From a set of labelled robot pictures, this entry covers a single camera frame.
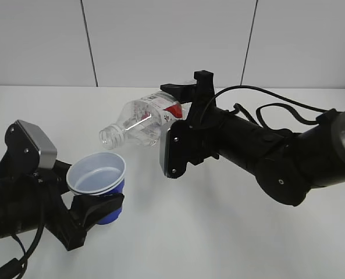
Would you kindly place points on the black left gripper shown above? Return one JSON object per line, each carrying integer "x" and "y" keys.
{"x": 69, "y": 225}

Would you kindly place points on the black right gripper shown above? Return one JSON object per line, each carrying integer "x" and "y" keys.
{"x": 204, "y": 133}

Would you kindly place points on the blue paper cup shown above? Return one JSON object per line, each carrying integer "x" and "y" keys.
{"x": 98, "y": 174}

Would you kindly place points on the clear Wahaha water bottle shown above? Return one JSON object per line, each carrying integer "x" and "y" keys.
{"x": 141, "y": 120}

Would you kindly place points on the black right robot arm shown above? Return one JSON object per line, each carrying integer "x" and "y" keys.
{"x": 285, "y": 164}

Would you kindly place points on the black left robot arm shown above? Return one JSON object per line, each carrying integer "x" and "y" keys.
{"x": 31, "y": 201}

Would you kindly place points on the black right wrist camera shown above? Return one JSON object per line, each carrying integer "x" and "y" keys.
{"x": 173, "y": 150}

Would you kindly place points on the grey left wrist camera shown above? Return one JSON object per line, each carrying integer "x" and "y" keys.
{"x": 28, "y": 149}

